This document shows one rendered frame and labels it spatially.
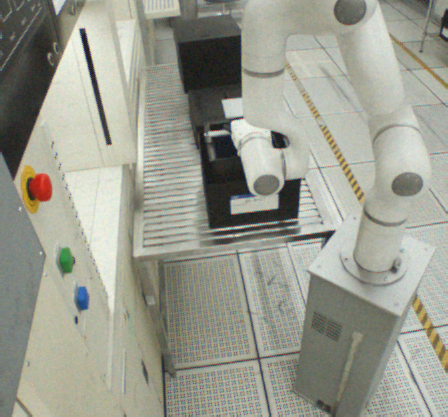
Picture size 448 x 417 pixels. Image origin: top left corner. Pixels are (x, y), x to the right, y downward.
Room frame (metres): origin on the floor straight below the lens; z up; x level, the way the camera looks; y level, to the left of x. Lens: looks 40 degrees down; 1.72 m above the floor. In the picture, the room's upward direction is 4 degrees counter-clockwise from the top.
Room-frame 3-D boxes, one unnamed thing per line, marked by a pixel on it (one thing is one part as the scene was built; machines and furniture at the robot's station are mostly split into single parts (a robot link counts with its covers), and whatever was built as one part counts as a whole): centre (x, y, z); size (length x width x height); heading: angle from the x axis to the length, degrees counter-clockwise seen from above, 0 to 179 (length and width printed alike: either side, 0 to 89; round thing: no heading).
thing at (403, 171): (0.76, -0.40, 1.07); 0.19 x 0.12 x 0.24; 168
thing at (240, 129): (1.00, -0.09, 1.06); 0.11 x 0.10 x 0.07; 4
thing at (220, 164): (1.11, -0.08, 0.93); 0.24 x 0.20 x 0.32; 94
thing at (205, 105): (1.54, -0.05, 0.83); 0.29 x 0.29 x 0.13; 7
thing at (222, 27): (1.97, 0.02, 0.89); 0.29 x 0.29 x 0.25; 8
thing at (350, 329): (0.80, -0.41, 0.38); 0.28 x 0.28 x 0.76; 49
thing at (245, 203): (1.11, -0.08, 0.85); 0.28 x 0.28 x 0.17; 4
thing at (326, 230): (1.55, 0.02, 0.38); 1.30 x 0.60 x 0.76; 4
